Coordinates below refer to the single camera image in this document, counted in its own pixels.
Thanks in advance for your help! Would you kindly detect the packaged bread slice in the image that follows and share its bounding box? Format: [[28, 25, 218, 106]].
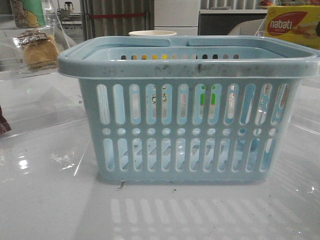
[[13, 29, 60, 72]]

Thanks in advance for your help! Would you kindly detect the light blue plastic basket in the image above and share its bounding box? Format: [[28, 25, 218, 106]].
[[57, 35, 320, 183]]

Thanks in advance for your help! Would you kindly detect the white paper cup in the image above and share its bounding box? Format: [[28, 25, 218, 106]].
[[128, 30, 177, 37]]

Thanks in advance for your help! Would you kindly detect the white cabinet background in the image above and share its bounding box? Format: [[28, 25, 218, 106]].
[[154, 0, 201, 36]]

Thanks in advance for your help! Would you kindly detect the clear acrylic left tray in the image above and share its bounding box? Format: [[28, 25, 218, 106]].
[[0, 14, 86, 139]]

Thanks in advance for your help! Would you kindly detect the clear acrylic tray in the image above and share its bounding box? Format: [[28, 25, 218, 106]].
[[254, 18, 320, 141], [0, 14, 86, 139]]

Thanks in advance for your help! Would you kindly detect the clear acrylic right tray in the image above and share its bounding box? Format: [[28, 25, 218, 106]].
[[254, 18, 320, 141]]

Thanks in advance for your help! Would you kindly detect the dark red snack packet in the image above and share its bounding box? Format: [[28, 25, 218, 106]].
[[0, 107, 12, 135]]

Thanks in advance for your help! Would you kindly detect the yellow nabati wafer box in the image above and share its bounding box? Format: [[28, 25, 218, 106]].
[[263, 5, 320, 50]]

